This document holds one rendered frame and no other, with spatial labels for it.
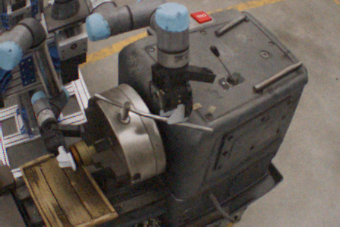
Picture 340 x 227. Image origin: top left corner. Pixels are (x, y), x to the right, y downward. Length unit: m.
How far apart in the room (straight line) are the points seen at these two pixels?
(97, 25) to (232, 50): 0.61
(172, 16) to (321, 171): 2.13
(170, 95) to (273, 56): 0.56
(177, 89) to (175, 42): 0.14
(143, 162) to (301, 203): 1.60
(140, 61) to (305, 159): 1.77
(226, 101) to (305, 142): 1.74
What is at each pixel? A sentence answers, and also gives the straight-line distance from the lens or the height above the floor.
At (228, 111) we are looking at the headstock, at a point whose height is 1.25.
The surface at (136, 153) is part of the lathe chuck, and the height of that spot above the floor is 1.17.
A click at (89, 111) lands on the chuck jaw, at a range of 1.29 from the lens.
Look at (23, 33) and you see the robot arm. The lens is 1.33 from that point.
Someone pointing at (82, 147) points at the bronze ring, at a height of 1.12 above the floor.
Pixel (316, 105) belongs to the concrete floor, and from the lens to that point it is 3.24.
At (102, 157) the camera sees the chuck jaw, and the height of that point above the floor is 1.10.
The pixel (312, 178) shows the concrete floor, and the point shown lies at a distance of 2.78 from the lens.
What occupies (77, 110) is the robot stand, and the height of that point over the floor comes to 0.21.
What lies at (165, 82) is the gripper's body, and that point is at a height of 1.44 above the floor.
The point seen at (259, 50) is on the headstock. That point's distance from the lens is 1.49.
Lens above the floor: 2.19
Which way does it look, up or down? 48 degrees down
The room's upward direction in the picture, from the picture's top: 6 degrees clockwise
